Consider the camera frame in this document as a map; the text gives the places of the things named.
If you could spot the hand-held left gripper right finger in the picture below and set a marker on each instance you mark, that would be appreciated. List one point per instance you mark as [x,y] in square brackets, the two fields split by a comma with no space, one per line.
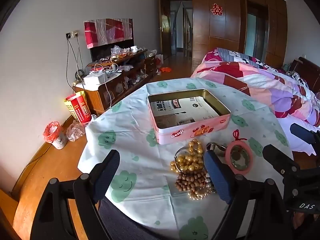
[217,177]

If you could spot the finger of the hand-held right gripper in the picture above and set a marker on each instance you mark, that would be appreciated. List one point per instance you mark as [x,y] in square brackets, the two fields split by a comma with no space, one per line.
[277,156]
[302,132]

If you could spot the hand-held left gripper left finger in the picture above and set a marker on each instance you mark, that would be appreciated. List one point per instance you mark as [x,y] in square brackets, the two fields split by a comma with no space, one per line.
[107,170]

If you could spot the pink round holder red knot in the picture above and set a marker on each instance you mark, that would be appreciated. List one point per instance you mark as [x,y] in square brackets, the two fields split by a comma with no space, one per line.
[228,160]

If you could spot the silver wristwatch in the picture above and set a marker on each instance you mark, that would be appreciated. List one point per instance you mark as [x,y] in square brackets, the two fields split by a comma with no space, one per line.
[220,150]

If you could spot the silver bangle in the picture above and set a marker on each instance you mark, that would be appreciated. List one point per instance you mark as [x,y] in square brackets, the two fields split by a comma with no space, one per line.
[175,158]

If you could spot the pink tin box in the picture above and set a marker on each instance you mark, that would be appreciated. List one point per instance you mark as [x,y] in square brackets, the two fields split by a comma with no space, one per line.
[200,132]

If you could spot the white bed sheet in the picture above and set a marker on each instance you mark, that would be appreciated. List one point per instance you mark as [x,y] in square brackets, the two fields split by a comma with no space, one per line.
[285,130]

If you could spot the cloud print tablecloth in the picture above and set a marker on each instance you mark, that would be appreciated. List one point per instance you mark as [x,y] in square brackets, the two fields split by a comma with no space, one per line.
[140,160]

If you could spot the clear plastic bag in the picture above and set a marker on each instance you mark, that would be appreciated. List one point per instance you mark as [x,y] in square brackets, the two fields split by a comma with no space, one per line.
[75,131]

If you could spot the wooden bed headboard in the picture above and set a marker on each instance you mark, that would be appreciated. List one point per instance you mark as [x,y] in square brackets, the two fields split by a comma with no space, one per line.
[310,72]

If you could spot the small bin red liner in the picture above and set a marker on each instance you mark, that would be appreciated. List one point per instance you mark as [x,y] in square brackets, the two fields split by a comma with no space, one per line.
[53,135]

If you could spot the bed with patchwork quilt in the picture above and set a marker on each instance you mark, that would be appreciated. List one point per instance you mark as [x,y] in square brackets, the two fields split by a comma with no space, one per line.
[262,80]

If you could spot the red yellow box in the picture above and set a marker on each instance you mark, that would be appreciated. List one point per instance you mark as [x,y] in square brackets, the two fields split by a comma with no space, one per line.
[80,107]

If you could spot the wooden television cabinet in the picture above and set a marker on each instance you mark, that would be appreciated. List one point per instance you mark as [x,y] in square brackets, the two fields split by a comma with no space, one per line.
[100,97]

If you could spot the white electronics box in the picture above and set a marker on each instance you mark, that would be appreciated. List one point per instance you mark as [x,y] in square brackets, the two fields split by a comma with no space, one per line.
[95,79]

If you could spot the orange object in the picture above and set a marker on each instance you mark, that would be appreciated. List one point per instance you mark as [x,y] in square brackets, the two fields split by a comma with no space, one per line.
[165,69]

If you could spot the black television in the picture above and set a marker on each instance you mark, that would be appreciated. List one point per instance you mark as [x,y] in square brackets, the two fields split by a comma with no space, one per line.
[102,51]

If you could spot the white red shopping bag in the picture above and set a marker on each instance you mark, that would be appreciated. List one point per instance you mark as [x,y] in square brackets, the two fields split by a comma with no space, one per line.
[160,60]

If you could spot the wooden wardrobe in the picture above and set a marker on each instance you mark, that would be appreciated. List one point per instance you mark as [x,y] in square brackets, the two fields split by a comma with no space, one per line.
[225,37]

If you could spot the white mug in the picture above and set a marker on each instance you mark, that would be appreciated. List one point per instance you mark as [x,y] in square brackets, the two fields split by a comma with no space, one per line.
[134,49]

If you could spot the red white cloth cover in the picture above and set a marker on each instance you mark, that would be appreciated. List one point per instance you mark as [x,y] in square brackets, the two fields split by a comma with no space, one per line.
[110,30]

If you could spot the red paper decal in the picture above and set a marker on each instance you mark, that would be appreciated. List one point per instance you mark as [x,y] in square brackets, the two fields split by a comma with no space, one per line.
[216,9]

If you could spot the wooden door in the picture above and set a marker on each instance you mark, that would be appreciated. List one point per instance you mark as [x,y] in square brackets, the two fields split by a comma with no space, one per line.
[165,30]

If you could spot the wall power outlet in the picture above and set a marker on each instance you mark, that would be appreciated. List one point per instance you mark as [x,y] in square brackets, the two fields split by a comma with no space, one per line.
[72,34]

